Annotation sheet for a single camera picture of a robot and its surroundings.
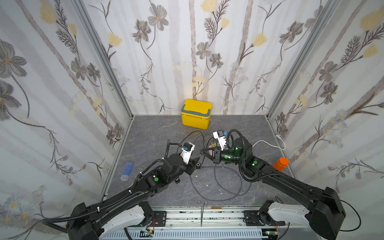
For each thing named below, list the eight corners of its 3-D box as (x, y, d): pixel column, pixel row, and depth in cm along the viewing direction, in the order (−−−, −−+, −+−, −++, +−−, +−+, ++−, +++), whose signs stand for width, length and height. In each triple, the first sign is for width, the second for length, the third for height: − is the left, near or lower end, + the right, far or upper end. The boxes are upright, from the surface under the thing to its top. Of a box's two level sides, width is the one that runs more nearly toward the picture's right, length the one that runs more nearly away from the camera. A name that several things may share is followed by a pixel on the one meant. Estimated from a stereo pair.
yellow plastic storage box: (181, 127, 115) (179, 113, 104) (186, 110, 128) (186, 96, 116) (207, 131, 113) (209, 117, 101) (210, 113, 125) (212, 100, 114)
